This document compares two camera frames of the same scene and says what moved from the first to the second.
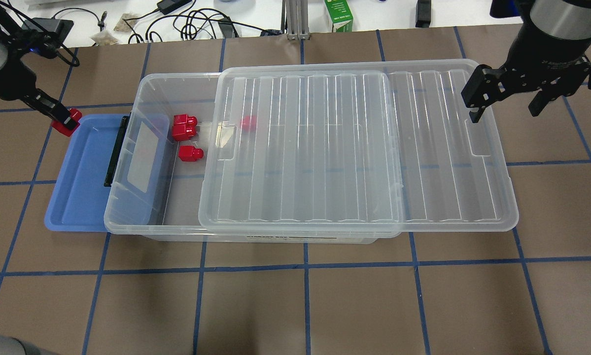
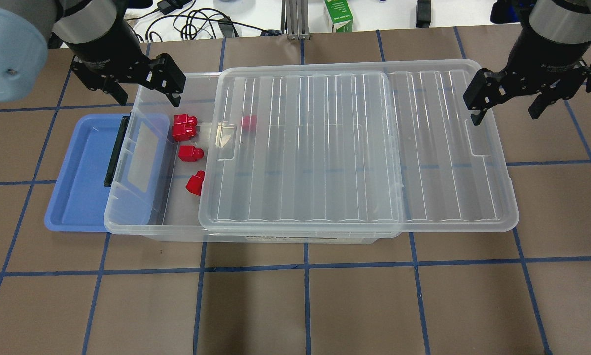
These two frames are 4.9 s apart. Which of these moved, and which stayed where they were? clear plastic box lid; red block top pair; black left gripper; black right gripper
Moved: black left gripper
Stayed: black right gripper; red block top pair; clear plastic box lid
